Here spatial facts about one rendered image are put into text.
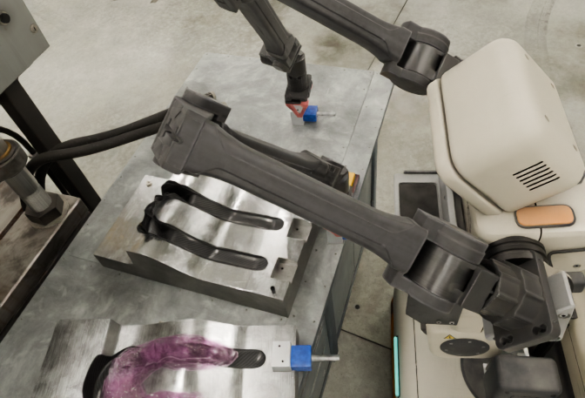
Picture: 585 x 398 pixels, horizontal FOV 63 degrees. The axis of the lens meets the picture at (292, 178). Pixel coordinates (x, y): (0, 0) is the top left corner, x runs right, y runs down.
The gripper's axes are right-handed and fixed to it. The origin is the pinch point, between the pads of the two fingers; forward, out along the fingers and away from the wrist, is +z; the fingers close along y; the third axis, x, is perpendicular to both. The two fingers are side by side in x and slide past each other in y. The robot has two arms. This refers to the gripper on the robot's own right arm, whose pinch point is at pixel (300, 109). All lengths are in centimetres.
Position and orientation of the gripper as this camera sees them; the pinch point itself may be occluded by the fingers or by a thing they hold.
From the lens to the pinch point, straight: 145.4
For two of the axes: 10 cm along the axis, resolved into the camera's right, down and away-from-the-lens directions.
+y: -1.6, 7.9, -6.0
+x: 9.8, 0.6, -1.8
